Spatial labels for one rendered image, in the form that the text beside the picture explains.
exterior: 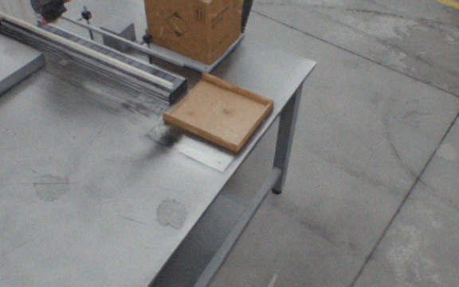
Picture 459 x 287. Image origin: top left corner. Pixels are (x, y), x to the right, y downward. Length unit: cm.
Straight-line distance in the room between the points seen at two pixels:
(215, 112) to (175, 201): 40
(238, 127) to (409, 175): 137
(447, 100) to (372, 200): 103
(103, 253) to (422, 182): 187
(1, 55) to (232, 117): 91
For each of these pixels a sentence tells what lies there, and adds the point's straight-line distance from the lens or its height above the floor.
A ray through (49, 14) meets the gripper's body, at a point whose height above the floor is 100.
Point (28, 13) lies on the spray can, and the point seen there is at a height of 95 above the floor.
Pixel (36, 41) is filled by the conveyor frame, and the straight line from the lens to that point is 204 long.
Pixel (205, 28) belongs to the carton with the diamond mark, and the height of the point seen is 102.
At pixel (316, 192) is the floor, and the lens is 248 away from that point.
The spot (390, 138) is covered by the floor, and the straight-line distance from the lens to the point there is 287.
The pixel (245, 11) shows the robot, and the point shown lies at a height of 68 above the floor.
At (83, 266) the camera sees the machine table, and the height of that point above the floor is 83.
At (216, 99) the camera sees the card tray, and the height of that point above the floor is 83.
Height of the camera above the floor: 194
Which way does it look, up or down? 47 degrees down
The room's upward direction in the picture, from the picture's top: 2 degrees clockwise
